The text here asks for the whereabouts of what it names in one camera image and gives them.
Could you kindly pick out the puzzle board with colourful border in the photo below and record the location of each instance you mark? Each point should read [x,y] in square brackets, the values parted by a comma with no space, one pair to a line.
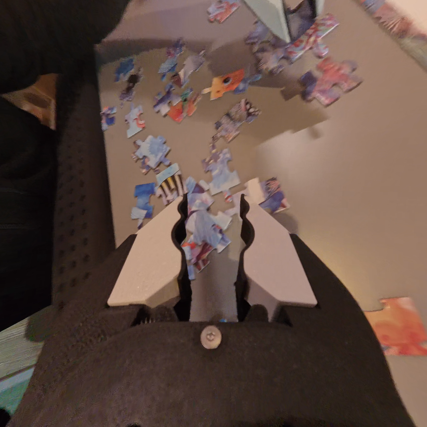
[393,20]

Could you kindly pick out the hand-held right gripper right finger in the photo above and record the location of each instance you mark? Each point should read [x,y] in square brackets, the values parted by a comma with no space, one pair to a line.
[280,267]

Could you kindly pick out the pile of jigsaw puzzle pieces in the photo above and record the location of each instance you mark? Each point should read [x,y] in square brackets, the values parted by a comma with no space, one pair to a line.
[153,153]

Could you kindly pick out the single jigsaw puzzle piece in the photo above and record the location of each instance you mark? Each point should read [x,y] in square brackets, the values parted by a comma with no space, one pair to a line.
[300,20]

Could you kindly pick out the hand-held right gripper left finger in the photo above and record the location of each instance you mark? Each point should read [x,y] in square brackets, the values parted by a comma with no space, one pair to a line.
[143,267]

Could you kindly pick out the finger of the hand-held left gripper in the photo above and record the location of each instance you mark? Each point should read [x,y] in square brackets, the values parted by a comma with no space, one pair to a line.
[318,5]
[267,10]

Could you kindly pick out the dark perforated panel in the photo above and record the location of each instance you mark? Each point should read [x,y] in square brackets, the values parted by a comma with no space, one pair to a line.
[80,200]

